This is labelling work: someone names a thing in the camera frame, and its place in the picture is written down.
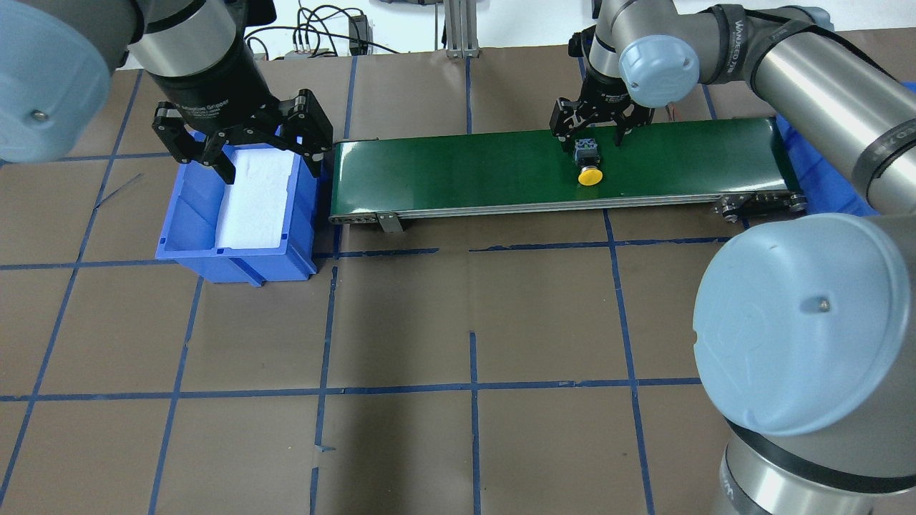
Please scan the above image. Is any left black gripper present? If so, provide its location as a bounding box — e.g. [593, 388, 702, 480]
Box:
[152, 50, 333, 185]

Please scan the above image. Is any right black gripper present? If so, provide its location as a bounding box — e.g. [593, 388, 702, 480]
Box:
[550, 72, 653, 149]

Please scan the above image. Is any yellow push button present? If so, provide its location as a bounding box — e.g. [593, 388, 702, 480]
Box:
[573, 138, 604, 187]

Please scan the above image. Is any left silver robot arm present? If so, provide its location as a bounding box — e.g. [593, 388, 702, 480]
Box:
[1, 1, 333, 185]

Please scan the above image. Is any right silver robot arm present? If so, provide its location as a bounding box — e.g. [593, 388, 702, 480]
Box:
[550, 1, 914, 514]

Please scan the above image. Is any white foam pad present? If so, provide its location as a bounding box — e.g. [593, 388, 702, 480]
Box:
[215, 147, 296, 249]

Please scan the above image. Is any blue source bin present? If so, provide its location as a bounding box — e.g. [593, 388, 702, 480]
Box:
[156, 144, 320, 287]

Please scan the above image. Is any green conveyor belt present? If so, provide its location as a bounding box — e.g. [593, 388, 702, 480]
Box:
[329, 117, 806, 231]

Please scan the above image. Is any black power adapter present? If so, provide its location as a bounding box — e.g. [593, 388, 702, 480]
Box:
[348, 14, 372, 56]

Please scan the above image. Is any blue destination bin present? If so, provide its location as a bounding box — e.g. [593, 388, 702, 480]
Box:
[776, 114, 879, 217]

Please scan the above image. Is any aluminium frame post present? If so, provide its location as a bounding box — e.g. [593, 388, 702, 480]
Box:
[444, 0, 480, 59]

